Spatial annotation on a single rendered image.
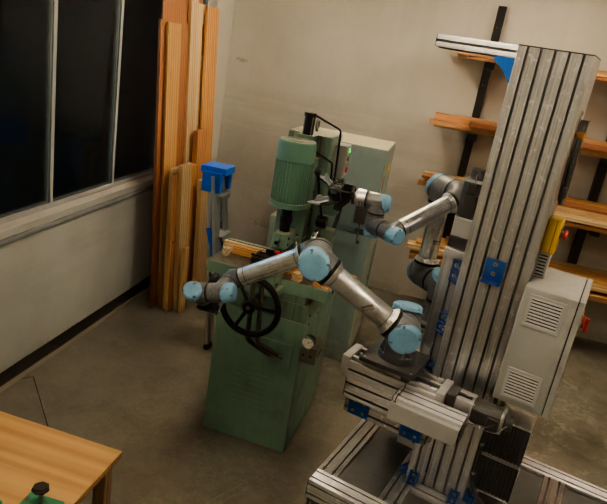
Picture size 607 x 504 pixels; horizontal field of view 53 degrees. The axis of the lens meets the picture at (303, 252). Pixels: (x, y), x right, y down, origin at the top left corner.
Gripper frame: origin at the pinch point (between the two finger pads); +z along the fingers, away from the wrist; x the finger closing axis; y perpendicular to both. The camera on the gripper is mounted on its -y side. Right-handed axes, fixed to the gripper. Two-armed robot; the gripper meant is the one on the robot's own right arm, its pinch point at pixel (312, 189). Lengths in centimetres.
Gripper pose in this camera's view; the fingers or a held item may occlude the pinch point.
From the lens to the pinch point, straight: 269.1
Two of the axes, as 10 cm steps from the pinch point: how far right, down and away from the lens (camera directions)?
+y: -0.7, -5.3, -8.4
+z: -9.4, -2.4, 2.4
